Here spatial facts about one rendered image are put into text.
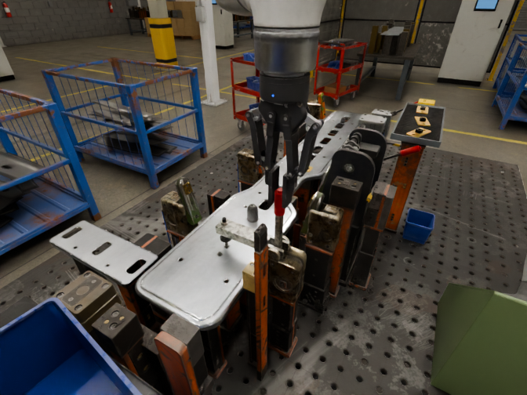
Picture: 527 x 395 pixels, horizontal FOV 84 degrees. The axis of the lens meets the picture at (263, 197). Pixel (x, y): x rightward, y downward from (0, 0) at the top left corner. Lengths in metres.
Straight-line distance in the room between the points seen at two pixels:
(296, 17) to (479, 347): 0.72
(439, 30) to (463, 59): 1.10
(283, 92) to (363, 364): 0.74
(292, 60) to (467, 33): 7.17
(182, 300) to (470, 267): 1.03
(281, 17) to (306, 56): 0.06
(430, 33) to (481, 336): 7.87
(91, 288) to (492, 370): 0.84
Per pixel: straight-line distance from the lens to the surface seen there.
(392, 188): 0.88
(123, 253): 0.79
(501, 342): 0.80
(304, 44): 0.43
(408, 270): 1.21
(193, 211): 0.83
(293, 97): 0.45
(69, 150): 2.47
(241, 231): 0.67
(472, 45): 7.57
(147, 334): 0.63
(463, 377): 0.92
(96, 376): 0.58
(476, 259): 1.38
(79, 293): 0.66
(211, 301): 0.64
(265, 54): 0.43
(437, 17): 8.37
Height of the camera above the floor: 1.51
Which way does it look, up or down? 34 degrees down
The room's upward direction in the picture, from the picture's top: straight up
